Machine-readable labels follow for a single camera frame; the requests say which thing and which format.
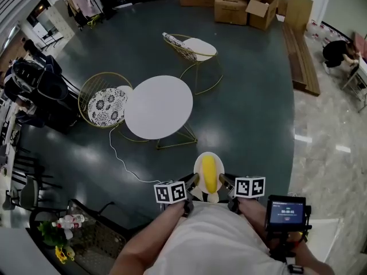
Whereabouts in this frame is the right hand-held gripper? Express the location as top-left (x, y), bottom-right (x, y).
top-left (218, 173), bottom-right (266, 214)

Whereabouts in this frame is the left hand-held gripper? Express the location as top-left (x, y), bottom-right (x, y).
top-left (154, 172), bottom-right (201, 218)

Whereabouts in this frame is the white plate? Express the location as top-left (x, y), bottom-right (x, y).
top-left (193, 151), bottom-right (225, 203)

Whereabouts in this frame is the yellow corn cob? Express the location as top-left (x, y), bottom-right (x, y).
top-left (201, 155), bottom-right (220, 195)

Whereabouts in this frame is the person's right forearm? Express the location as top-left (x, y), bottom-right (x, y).
top-left (238, 197), bottom-right (341, 275)

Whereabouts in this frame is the person's left forearm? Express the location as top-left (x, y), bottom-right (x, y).
top-left (109, 201), bottom-right (186, 275)

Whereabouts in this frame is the person's white shirt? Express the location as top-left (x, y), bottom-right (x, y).
top-left (149, 199), bottom-right (291, 275)

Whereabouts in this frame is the black wrist-mounted screen device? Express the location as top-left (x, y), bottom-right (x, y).
top-left (264, 194), bottom-right (313, 262)

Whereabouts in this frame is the white round table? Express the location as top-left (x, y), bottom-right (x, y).
top-left (118, 74), bottom-right (199, 151)

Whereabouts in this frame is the black mesh chair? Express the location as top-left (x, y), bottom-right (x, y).
top-left (66, 198), bottom-right (127, 275)

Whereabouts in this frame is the round floral seat cushion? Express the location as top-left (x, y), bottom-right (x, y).
top-left (87, 87), bottom-right (127, 127)

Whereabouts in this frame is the clear plastic bottle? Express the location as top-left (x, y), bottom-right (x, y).
top-left (55, 214), bottom-right (93, 230)

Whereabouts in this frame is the white seat cushion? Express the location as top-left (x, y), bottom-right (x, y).
top-left (182, 37), bottom-right (217, 62)

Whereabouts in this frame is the floral back pillow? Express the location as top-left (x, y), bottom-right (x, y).
top-left (162, 32), bottom-right (198, 61)

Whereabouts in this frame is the stack of wooden planks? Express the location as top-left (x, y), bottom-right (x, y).
top-left (282, 22), bottom-right (321, 97)

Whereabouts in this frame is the yellow toy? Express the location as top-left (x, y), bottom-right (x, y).
top-left (54, 244), bottom-right (77, 265)

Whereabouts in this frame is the green potted plant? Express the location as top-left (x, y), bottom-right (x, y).
top-left (36, 220), bottom-right (69, 248)

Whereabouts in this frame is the black office chair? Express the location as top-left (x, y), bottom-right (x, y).
top-left (5, 146), bottom-right (63, 212)

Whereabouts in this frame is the open cardboard box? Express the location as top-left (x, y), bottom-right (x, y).
top-left (235, 0), bottom-right (281, 32)

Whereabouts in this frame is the tall cardboard box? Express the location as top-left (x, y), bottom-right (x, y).
top-left (214, 0), bottom-right (251, 26)

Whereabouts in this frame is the flat cardboard sheet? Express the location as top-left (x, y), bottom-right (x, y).
top-left (286, 0), bottom-right (314, 34)

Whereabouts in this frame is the clothes rack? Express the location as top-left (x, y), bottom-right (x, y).
top-left (64, 0), bottom-right (104, 30)

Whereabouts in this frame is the white floor cable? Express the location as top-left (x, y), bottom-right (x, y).
top-left (108, 125), bottom-right (162, 183)

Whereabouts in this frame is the gold wire chair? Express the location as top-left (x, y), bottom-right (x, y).
top-left (162, 33), bottom-right (224, 96)
top-left (77, 72), bottom-right (134, 129)

